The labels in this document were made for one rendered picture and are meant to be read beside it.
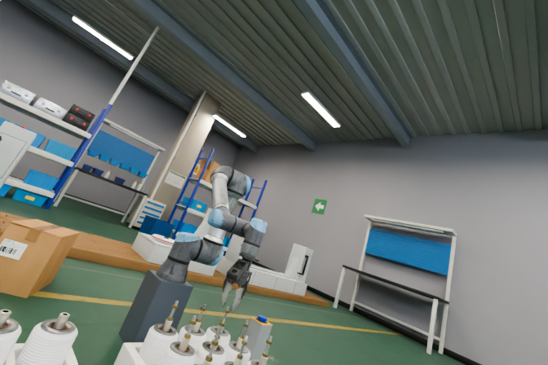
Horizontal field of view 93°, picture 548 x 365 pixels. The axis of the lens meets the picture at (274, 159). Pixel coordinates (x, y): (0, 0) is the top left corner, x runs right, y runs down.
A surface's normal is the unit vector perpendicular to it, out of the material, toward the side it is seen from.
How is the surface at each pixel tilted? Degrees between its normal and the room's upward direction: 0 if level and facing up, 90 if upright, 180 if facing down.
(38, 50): 90
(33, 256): 90
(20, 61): 90
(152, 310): 90
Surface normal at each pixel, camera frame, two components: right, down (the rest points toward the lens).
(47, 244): 0.35, -0.18
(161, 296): 0.68, 0.00
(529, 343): -0.65, -0.45
